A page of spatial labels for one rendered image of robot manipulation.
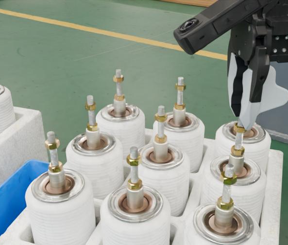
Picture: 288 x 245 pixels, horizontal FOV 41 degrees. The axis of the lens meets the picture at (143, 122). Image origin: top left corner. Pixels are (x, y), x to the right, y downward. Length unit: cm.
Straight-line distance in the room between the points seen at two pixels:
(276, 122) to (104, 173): 67
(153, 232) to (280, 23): 30
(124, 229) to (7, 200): 39
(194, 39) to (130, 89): 101
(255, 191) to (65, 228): 27
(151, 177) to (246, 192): 14
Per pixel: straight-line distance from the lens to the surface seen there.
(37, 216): 56
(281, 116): 117
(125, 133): 72
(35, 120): 93
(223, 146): 68
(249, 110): 51
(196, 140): 70
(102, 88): 147
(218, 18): 46
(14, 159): 89
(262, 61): 47
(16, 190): 86
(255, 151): 67
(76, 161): 63
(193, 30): 46
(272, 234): 62
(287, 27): 49
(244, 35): 50
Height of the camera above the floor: 60
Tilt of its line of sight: 29 degrees down
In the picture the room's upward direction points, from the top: 1 degrees counter-clockwise
